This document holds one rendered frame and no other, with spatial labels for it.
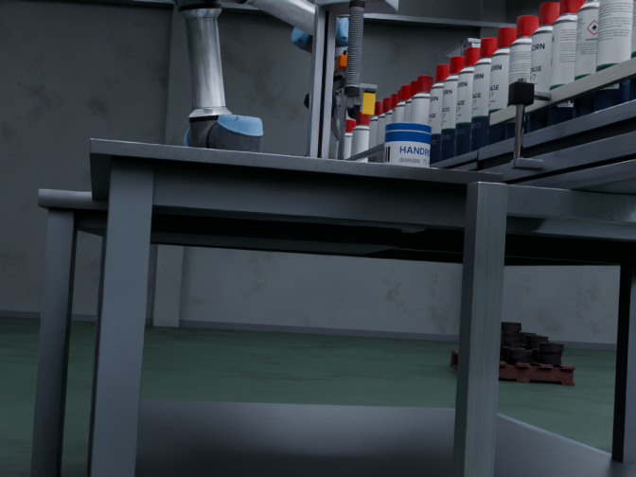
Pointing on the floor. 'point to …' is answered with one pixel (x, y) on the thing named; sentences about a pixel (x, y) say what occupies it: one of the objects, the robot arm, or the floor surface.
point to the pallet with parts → (528, 357)
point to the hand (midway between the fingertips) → (336, 135)
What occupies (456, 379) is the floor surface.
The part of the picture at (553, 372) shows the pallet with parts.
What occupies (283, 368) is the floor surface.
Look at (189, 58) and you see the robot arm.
